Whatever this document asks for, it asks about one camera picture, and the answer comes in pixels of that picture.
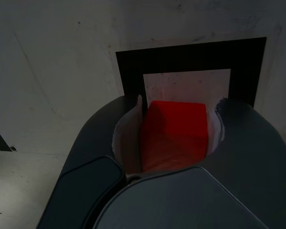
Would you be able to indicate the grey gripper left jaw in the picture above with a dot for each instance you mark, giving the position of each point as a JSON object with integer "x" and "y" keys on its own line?
{"x": 90, "y": 143}

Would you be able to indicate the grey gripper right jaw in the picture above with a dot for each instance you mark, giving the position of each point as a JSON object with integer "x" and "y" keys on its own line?
{"x": 240, "y": 167}

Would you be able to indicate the red cube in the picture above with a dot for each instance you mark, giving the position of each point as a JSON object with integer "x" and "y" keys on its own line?
{"x": 174, "y": 133}

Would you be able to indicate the black tape square outline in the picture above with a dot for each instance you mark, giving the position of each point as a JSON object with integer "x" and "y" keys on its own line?
{"x": 193, "y": 57}

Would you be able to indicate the black tape strip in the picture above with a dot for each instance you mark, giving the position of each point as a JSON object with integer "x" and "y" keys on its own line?
{"x": 1, "y": 140}

